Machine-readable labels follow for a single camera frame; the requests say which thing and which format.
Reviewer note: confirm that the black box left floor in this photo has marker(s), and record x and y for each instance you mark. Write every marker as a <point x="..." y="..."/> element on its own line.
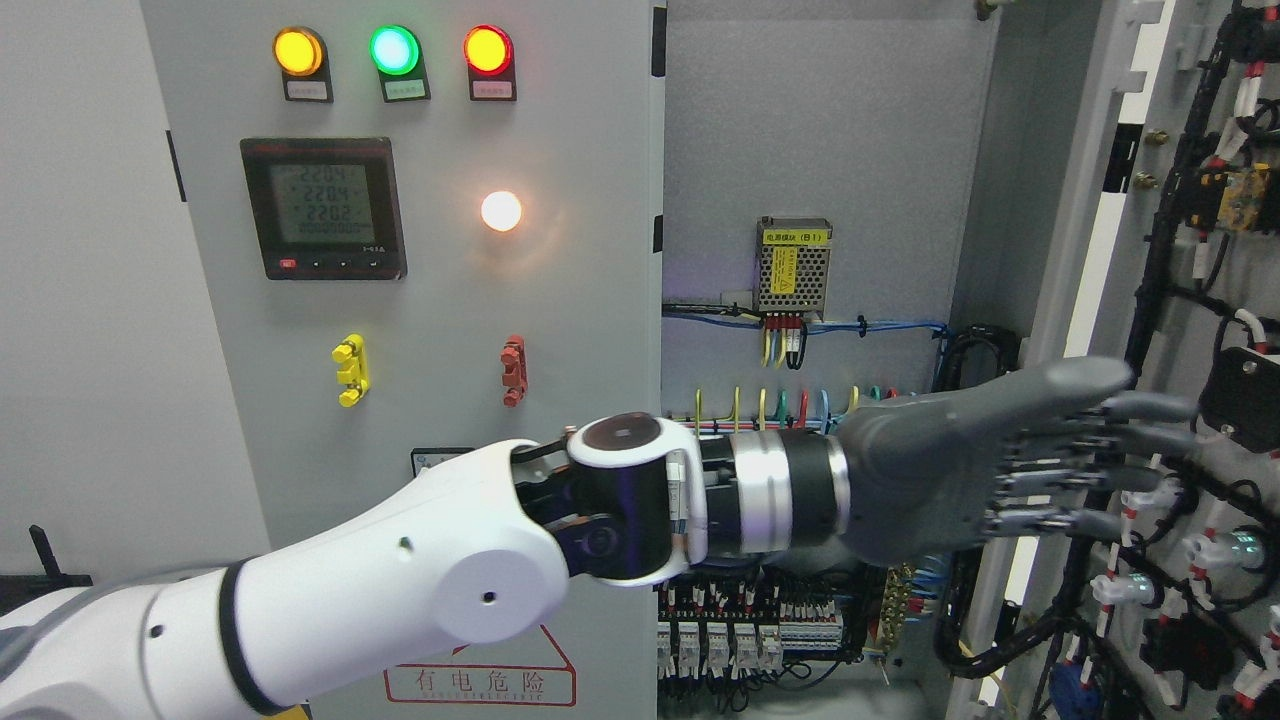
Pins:
<point x="20" y="587"/>

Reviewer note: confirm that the red indicator light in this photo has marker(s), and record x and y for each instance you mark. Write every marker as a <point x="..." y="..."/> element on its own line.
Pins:
<point x="489" y="55"/>

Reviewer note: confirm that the yellow terminal post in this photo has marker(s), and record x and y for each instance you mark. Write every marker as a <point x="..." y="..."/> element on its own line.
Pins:
<point x="352" y="369"/>

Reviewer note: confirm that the brass right ground bar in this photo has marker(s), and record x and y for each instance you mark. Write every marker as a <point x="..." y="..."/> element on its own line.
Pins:
<point x="894" y="610"/>

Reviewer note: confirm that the grey robot hand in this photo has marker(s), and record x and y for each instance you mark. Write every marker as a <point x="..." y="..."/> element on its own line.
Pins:
<point x="949" y="471"/>

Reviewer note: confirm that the green indicator light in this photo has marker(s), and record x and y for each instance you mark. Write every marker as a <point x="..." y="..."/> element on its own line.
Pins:
<point x="396" y="53"/>

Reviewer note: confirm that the white glowing indicator light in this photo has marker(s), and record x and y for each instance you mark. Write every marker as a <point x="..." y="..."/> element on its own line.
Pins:
<point x="501" y="211"/>

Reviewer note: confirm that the grey cabinet door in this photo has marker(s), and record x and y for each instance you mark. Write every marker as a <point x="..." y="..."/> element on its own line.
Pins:
<point x="1178" y="274"/>
<point x="578" y="278"/>

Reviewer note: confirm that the metal mesh power supply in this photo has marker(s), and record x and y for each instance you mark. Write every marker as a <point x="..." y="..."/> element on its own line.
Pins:
<point x="793" y="255"/>

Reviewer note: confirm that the lower relay terminal row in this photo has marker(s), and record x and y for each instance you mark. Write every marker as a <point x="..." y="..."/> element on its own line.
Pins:
<point x="731" y="629"/>

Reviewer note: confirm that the yellow indicator light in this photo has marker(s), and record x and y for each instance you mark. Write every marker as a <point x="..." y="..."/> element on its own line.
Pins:
<point x="301" y="55"/>

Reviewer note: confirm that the black digital power meter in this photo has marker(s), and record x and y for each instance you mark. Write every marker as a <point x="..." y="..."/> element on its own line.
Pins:
<point x="325" y="208"/>

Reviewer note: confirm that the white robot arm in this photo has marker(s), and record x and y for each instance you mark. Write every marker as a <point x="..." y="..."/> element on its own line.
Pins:
<point x="476" y="550"/>

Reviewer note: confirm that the white rotary selector switch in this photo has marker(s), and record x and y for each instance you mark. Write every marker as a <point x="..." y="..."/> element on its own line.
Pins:
<point x="424" y="458"/>

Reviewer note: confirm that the red electric warning sticker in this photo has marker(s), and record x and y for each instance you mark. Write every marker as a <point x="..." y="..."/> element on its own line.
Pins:
<point x="532" y="671"/>

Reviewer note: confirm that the red terminal post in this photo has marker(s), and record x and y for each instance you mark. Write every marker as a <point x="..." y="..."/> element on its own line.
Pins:
<point x="514" y="370"/>

